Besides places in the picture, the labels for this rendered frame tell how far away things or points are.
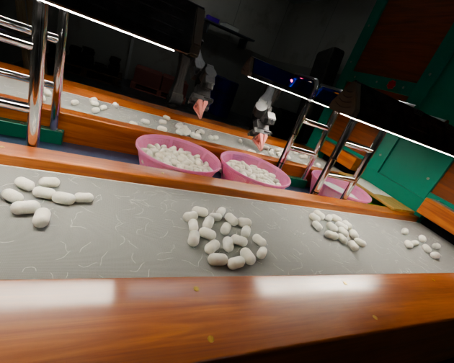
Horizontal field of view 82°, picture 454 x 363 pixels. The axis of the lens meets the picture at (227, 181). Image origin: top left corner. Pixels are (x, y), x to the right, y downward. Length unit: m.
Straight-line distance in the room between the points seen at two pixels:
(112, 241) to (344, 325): 0.38
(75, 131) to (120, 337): 0.72
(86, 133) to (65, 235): 0.52
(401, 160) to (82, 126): 1.33
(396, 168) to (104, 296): 1.34
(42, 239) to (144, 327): 0.21
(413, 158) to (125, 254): 1.28
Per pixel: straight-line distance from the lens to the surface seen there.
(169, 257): 0.46
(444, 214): 1.29
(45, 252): 0.45
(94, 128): 0.94
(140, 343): 0.34
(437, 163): 1.40
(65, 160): 0.64
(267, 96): 1.43
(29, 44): 0.64
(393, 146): 1.50
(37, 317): 0.35
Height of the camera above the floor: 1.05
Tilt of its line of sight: 22 degrees down
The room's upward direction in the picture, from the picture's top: 21 degrees clockwise
